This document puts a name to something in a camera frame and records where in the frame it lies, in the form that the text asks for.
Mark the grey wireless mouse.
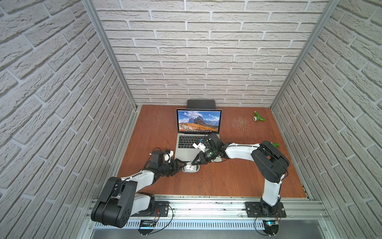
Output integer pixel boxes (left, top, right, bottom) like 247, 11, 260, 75
183, 162, 200, 173

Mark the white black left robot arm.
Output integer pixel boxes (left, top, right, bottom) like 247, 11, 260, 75
91, 150, 186, 228

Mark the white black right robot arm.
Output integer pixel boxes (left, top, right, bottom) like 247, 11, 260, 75
191, 133, 289, 215

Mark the silver laptop with black keys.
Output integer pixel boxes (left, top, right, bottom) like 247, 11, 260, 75
175, 109, 222, 162

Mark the black plastic tool case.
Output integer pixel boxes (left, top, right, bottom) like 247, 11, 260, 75
187, 99, 216, 110

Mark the left controller board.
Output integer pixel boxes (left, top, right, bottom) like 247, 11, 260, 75
138, 220, 158, 236

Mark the controller board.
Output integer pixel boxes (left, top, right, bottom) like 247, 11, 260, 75
263, 220, 279, 237
138, 220, 158, 236

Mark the white perforated vent strip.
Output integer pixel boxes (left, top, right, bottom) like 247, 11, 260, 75
94, 219, 265, 230

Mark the right controller board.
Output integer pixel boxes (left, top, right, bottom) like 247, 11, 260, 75
263, 220, 279, 237

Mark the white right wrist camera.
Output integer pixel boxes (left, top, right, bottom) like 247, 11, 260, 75
193, 140, 206, 152

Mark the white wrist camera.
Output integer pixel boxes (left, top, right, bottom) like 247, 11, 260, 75
193, 140, 206, 152
164, 149, 174, 162

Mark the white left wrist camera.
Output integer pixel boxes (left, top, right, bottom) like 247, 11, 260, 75
164, 149, 174, 162

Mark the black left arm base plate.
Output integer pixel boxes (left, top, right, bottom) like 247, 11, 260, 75
132, 201, 170, 217

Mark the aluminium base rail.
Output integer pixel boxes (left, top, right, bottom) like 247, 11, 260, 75
82, 195, 331, 221

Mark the green hose nozzle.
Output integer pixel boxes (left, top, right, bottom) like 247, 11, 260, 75
253, 111, 266, 121

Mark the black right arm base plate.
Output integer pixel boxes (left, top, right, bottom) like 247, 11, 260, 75
245, 202, 287, 218

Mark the aluminium corner post left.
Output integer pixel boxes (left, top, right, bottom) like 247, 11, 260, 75
83, 0, 137, 111

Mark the aluminium corner post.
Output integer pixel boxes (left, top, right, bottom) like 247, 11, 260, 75
83, 0, 137, 111
270, 0, 340, 110

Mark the aluminium corner post right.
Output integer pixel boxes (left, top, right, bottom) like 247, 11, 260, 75
270, 0, 340, 110

